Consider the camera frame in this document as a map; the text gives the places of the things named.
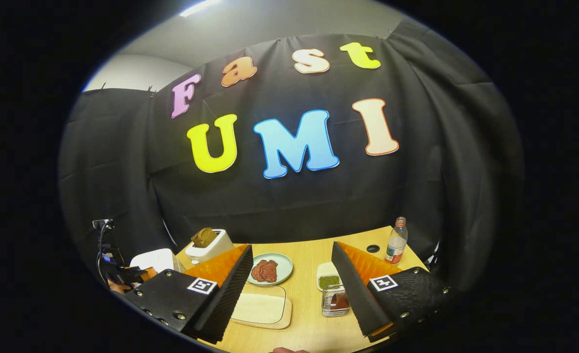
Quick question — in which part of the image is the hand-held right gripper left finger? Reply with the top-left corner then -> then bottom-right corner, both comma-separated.
123,244 -> 254,344

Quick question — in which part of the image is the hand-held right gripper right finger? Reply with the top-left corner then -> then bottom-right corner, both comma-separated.
331,241 -> 459,343

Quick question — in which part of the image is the white rice cooker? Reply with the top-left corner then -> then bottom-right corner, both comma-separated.
129,248 -> 182,276

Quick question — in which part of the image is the white divided dish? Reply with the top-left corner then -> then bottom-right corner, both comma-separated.
316,261 -> 343,292

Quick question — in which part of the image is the white toaster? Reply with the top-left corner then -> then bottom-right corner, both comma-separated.
185,229 -> 235,266

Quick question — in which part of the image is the clear glass dish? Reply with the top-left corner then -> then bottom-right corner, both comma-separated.
229,284 -> 293,330

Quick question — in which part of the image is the light green plate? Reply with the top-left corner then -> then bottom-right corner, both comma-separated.
246,252 -> 294,287

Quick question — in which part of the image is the brown bread slice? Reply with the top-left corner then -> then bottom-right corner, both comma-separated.
191,227 -> 218,249

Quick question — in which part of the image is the clear plastic water bottle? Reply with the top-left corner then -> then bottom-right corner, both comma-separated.
384,217 -> 409,266

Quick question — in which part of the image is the black backdrop cloth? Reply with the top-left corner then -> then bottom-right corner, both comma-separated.
58,20 -> 524,295

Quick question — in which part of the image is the black cable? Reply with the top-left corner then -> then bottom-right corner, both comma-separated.
92,218 -> 123,268

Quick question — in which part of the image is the white power cable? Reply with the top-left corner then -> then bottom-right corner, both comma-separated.
163,217 -> 178,247

